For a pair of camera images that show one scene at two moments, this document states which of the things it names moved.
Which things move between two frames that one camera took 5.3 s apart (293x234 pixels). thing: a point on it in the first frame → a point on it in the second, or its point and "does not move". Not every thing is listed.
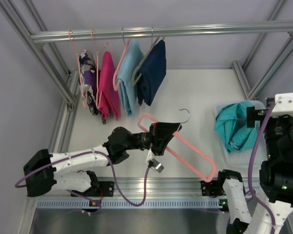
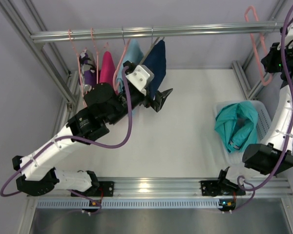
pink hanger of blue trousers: (126, 45) does not move
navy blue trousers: (153, 72) does not move
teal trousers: (231, 124) does not move
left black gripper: (153, 137) → (153, 102)
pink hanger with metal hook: (188, 143) → (263, 43)
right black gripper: (253, 117) → (268, 62)
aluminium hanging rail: (251, 29) does not move
